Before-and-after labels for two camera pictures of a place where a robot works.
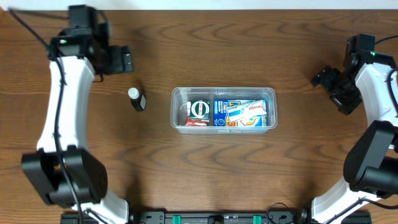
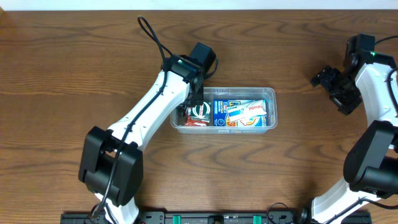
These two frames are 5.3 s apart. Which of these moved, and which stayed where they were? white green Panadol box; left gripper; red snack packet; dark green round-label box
Moved: left gripper
Stayed: red snack packet; dark green round-label box; white green Panadol box
